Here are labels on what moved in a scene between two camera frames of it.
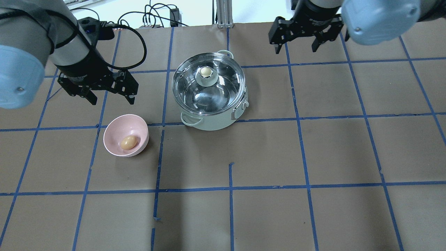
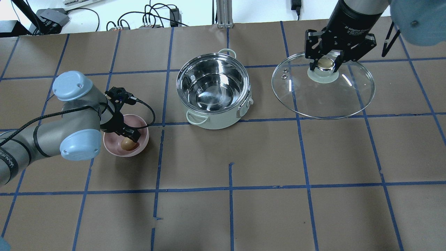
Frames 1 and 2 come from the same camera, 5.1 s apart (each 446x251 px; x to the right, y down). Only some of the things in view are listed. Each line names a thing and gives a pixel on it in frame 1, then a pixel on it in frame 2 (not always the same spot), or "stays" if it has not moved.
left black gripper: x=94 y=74 to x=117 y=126
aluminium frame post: x=224 y=16 stays
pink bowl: x=121 y=126 stays
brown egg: x=128 y=142 stays
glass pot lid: x=208 y=84 to x=320 y=93
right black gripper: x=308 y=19 to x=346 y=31
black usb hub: x=175 y=15 stays
